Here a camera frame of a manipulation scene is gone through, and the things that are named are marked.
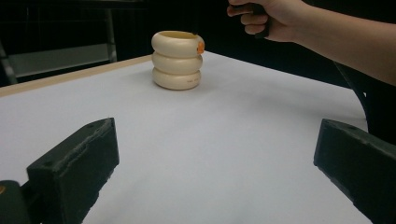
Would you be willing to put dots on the cream ribbed brush holder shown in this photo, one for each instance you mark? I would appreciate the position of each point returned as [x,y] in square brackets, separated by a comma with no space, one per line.
[177,62]

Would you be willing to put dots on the white table cover sheet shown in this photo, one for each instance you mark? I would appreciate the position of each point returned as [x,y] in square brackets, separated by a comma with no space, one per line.
[218,140]

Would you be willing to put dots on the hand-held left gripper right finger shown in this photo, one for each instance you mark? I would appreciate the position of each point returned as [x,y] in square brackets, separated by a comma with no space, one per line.
[361,165]

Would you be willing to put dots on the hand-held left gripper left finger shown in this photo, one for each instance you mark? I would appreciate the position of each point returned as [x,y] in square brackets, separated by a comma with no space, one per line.
[77,161]

